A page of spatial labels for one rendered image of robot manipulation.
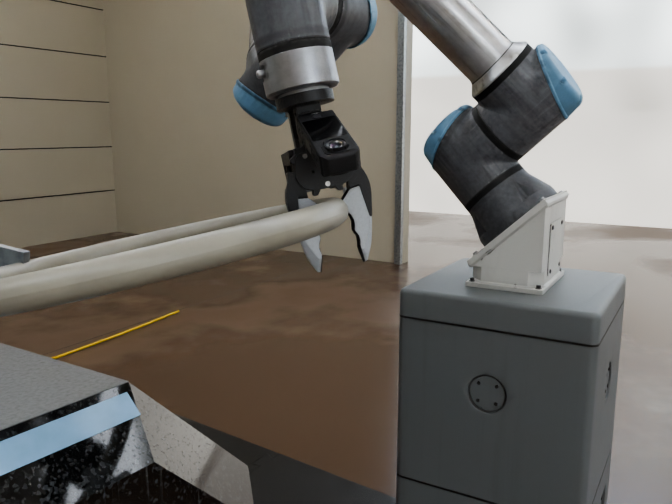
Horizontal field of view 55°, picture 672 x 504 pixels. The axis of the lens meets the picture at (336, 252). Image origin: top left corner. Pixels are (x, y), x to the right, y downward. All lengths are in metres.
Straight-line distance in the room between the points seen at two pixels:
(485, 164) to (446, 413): 0.53
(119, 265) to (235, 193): 6.23
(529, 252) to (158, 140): 6.34
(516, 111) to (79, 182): 6.67
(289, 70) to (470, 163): 0.71
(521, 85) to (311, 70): 0.67
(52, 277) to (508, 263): 1.00
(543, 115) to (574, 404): 0.56
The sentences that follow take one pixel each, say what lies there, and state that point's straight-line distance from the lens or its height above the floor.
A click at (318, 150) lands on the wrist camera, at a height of 1.15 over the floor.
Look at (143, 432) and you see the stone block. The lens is 0.94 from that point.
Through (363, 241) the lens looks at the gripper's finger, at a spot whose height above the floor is 1.04.
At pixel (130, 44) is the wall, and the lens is 7.73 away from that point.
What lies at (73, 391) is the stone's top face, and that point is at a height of 0.83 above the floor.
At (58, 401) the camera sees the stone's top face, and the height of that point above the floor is 0.83.
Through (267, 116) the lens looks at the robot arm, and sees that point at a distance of 0.95.
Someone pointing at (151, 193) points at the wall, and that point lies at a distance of 7.56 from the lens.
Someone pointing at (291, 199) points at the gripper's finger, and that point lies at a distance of 0.76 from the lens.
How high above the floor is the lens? 1.17
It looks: 11 degrees down
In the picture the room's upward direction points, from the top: straight up
